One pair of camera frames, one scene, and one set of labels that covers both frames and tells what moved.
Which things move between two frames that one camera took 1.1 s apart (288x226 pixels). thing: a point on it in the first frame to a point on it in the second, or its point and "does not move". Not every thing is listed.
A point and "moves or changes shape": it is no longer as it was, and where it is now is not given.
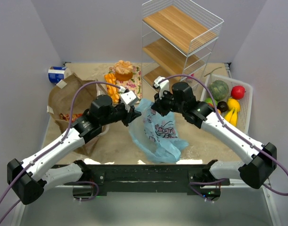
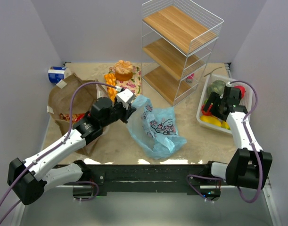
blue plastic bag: (155, 135) moves or changes shape
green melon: (218, 89) does not move
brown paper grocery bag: (59, 104) does not move
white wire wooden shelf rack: (177, 36) does not move
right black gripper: (159, 108) to (211, 105)
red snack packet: (66, 117) does not move
